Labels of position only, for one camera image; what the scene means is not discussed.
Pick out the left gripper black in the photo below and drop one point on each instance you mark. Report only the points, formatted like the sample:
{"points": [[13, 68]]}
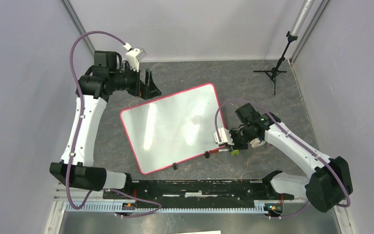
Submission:
{"points": [[152, 90]]}

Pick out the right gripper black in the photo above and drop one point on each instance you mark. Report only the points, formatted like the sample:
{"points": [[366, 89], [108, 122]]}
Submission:
{"points": [[236, 146]]}

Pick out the whiteboard with pink frame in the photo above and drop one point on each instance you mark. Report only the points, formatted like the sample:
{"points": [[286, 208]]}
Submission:
{"points": [[173, 129]]}

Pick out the white whiteboard marker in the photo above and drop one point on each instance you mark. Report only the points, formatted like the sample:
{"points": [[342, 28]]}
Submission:
{"points": [[218, 150]]}

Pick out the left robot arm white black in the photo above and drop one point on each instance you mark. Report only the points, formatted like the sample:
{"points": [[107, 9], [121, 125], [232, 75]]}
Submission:
{"points": [[109, 73]]}

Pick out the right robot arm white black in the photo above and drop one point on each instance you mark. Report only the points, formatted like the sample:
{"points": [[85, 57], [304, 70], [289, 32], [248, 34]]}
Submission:
{"points": [[327, 181]]}

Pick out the colourful toy brick stack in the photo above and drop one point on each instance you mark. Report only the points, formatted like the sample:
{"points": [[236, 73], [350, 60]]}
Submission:
{"points": [[257, 143]]}

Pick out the green owl toy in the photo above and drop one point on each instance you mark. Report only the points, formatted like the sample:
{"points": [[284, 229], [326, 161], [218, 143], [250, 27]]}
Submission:
{"points": [[235, 152]]}

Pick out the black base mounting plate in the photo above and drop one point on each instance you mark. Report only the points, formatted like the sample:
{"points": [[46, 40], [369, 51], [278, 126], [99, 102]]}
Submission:
{"points": [[208, 193]]}

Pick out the grey metal pole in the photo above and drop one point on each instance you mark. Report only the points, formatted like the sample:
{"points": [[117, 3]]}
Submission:
{"points": [[301, 17]]}

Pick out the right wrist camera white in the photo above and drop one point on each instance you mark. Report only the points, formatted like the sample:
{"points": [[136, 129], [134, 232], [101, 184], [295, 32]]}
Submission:
{"points": [[222, 136]]}

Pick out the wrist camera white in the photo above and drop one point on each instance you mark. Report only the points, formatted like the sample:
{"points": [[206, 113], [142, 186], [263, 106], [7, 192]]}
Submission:
{"points": [[134, 56], [222, 136]]}

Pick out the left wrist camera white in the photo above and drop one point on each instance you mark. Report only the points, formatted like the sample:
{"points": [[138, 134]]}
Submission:
{"points": [[134, 56]]}

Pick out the black camera tripod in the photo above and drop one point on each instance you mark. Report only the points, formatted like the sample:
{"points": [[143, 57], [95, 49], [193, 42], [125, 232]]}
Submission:
{"points": [[275, 71]]}

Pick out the grey slotted cable duct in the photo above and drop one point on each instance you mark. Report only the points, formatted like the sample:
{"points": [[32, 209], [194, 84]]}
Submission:
{"points": [[121, 208]]}

